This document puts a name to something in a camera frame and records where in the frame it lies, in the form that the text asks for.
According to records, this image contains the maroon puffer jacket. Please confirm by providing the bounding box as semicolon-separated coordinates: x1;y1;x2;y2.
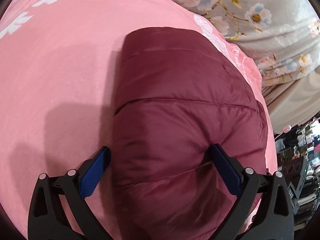
112;28;268;239

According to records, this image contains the dark cluttered shelf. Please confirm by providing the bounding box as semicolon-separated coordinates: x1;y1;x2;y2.
274;114;319;236

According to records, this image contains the beige curtain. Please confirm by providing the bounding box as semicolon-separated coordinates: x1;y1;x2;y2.
262;68;320;134

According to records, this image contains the pink towel blanket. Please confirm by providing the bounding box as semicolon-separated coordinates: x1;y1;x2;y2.
1;0;263;235

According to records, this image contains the grey floral quilt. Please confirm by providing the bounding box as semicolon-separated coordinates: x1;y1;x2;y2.
173;0;319;87

